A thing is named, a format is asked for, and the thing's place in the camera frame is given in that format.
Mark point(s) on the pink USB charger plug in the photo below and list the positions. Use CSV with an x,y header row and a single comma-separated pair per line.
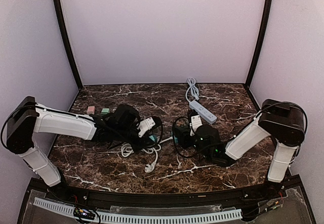
x,y
91,110

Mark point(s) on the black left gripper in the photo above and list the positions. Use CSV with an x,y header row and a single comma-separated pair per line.
x,y
145,140

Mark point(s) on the black frame post left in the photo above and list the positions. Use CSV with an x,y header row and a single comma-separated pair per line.
x,y
66,43

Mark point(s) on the teal small charger plug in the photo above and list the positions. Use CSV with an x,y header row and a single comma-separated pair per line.
x,y
153,138

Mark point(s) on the white slotted cable duct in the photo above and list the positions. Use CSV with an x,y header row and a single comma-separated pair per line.
x,y
143,215

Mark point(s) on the black frame post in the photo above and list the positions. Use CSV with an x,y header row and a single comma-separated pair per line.
x,y
259,43
66,43

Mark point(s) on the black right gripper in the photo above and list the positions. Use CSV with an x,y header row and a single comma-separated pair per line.
x,y
180,135

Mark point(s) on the light blue power strip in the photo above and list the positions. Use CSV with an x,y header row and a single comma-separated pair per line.
x,y
203,112

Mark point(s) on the black frame post right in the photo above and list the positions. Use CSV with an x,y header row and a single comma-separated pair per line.
x,y
259,43

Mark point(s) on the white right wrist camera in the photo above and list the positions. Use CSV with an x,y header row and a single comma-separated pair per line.
x,y
195,123

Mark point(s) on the green dual USB charger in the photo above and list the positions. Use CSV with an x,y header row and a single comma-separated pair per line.
x,y
105,111

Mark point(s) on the small green circuit board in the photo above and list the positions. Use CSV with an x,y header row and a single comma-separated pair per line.
x,y
84,214

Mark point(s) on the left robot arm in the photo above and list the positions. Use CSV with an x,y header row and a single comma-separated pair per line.
x,y
30,117

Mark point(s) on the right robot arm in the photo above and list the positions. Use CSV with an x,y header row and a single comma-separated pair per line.
x,y
284,121

